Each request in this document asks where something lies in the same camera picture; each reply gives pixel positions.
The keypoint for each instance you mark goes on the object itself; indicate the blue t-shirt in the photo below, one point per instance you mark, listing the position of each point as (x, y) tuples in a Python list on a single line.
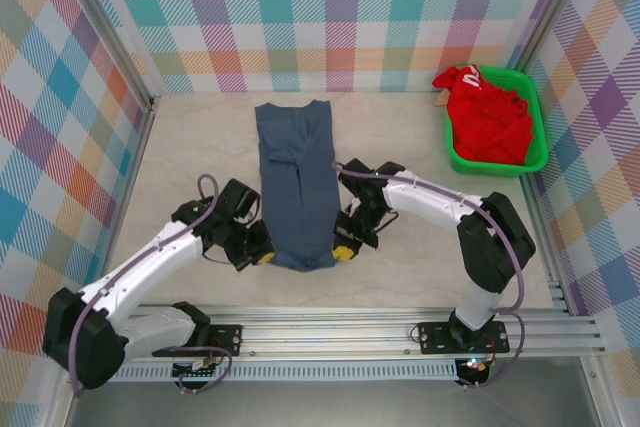
[(295, 187)]

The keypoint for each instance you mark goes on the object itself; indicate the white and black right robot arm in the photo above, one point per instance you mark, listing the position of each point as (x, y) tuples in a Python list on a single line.
[(425, 197)]

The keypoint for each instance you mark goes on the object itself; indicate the tan paper tag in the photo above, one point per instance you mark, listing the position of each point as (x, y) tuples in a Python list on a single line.
[(441, 97)]

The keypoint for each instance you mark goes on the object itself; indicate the red t-shirt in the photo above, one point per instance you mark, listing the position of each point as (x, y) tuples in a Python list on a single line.
[(480, 127)]

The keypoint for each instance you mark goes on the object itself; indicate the green plastic basket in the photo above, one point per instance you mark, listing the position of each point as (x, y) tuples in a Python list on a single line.
[(537, 147)]

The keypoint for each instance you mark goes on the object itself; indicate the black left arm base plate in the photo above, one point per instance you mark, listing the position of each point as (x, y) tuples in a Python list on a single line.
[(227, 334)]

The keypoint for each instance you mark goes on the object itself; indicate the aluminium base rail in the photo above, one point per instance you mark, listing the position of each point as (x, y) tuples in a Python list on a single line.
[(325, 334)]

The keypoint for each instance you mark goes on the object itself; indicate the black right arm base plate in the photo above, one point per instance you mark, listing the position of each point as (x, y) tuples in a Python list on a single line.
[(430, 334)]

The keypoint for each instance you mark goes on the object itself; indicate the aluminium side rail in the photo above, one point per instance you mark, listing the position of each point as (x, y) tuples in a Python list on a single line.
[(140, 147), (559, 292)]

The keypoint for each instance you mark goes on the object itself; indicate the aluminium frame post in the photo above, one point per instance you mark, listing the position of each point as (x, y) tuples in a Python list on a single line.
[(107, 29), (550, 12)]

